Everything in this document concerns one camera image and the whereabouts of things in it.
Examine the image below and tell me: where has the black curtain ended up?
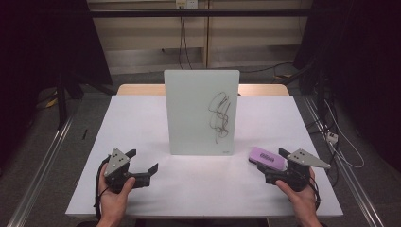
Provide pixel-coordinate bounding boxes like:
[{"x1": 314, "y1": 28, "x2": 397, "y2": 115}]
[
  {"x1": 293, "y1": 0, "x2": 401, "y2": 173},
  {"x1": 0, "y1": 0, "x2": 113, "y2": 169}
]

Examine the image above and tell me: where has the black hanging cable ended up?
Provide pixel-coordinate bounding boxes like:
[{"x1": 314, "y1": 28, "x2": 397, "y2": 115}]
[{"x1": 178, "y1": 15, "x2": 194, "y2": 70}]

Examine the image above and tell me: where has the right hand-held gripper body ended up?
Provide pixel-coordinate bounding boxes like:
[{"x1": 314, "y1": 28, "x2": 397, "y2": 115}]
[{"x1": 264, "y1": 148, "x2": 332, "y2": 192}]

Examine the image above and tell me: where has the yellow floor tape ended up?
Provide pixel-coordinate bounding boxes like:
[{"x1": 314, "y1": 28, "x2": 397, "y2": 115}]
[{"x1": 44, "y1": 96, "x2": 60, "y2": 109}]

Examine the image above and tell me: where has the metal floor rail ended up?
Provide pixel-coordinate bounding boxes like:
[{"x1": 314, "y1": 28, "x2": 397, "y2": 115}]
[
  {"x1": 6, "y1": 97, "x2": 83, "y2": 227},
  {"x1": 302, "y1": 94, "x2": 386, "y2": 227}
]

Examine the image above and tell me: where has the black metal stand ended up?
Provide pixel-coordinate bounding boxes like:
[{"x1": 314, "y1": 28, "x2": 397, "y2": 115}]
[{"x1": 56, "y1": 70, "x2": 84, "y2": 131}]

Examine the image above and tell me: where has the white table cover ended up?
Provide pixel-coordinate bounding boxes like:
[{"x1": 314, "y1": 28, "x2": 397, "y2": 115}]
[{"x1": 65, "y1": 94, "x2": 344, "y2": 219}]

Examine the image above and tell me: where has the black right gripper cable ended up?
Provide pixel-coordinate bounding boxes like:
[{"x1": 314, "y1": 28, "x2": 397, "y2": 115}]
[{"x1": 309, "y1": 174, "x2": 323, "y2": 211}]

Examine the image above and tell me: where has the person's left hand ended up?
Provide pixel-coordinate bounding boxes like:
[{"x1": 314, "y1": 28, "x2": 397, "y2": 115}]
[{"x1": 97, "y1": 171, "x2": 137, "y2": 220}]

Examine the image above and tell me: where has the black floor cable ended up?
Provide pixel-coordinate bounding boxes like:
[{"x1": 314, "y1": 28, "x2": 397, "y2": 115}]
[{"x1": 239, "y1": 61, "x2": 296, "y2": 75}]

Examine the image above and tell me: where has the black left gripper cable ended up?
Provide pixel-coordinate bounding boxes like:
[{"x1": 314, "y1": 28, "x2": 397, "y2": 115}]
[{"x1": 93, "y1": 154, "x2": 112, "y2": 220}]

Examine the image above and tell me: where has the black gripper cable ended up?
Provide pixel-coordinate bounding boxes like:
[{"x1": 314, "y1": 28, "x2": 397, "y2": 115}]
[
  {"x1": 93, "y1": 154, "x2": 112, "y2": 220},
  {"x1": 309, "y1": 174, "x2": 323, "y2": 211}
]

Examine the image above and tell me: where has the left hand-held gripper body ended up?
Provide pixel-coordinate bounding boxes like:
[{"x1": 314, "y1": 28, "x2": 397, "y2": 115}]
[{"x1": 103, "y1": 147, "x2": 151, "y2": 194}]

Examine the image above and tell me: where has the white cable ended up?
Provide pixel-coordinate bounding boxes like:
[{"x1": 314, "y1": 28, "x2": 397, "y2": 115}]
[{"x1": 323, "y1": 98, "x2": 365, "y2": 169}]

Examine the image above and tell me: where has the purple whiteboard eraser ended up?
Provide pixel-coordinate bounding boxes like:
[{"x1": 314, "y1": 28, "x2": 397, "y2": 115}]
[{"x1": 248, "y1": 146, "x2": 288, "y2": 172}]

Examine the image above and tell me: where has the frosted glass whiteboard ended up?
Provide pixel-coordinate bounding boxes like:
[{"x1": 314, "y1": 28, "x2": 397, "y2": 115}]
[{"x1": 164, "y1": 69, "x2": 241, "y2": 156}]

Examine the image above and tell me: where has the beige wooden cabinet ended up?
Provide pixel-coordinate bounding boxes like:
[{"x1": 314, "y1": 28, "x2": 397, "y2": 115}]
[{"x1": 86, "y1": 0, "x2": 313, "y2": 76}]

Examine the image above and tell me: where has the white wall socket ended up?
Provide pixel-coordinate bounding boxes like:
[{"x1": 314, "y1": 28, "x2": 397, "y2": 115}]
[{"x1": 175, "y1": 0, "x2": 199, "y2": 9}]

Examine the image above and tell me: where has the person's right hand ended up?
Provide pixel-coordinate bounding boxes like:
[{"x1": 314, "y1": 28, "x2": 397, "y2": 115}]
[{"x1": 275, "y1": 166, "x2": 320, "y2": 219}]

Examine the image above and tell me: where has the white power adapter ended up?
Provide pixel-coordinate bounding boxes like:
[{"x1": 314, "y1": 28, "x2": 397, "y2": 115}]
[{"x1": 325, "y1": 131, "x2": 340, "y2": 146}]

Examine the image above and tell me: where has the black horizontal bar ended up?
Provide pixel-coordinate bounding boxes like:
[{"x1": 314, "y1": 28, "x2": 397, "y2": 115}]
[{"x1": 88, "y1": 9, "x2": 313, "y2": 18}]

